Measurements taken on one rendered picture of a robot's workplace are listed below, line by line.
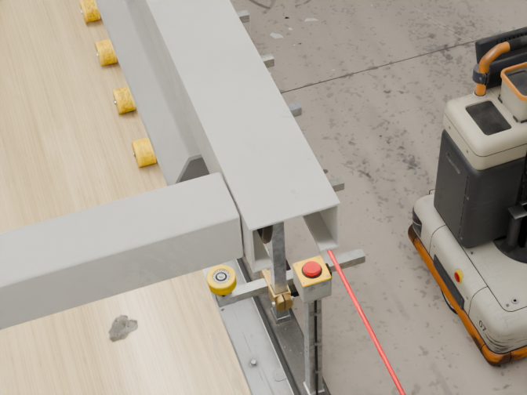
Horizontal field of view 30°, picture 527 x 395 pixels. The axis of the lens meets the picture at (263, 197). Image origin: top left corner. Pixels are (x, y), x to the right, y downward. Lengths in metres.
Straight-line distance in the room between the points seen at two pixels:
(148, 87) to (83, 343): 1.68
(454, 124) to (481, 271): 0.55
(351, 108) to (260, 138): 3.67
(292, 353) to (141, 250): 2.05
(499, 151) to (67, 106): 1.38
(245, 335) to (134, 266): 2.17
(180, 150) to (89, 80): 2.41
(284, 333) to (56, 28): 1.40
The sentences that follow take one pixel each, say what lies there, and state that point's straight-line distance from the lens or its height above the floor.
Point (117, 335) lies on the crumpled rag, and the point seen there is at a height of 0.91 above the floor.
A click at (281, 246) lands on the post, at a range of 2.54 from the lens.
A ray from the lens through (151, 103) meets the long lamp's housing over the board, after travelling 0.94.
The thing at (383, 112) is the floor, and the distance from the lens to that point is 4.40.
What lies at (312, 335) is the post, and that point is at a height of 0.99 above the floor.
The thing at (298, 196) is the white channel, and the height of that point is 2.46.
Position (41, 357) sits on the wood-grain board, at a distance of 2.59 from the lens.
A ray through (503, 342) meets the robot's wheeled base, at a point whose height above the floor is 0.20.
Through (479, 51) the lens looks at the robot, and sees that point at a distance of 3.28.
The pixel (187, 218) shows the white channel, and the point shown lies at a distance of 0.71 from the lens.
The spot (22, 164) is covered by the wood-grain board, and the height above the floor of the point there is 0.90.
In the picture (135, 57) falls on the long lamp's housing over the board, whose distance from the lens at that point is 0.99.
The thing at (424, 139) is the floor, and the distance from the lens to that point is 4.29.
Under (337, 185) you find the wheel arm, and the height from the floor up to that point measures 0.86.
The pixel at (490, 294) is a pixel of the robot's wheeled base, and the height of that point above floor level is 0.28.
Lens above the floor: 2.99
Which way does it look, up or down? 48 degrees down
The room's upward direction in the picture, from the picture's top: 4 degrees counter-clockwise
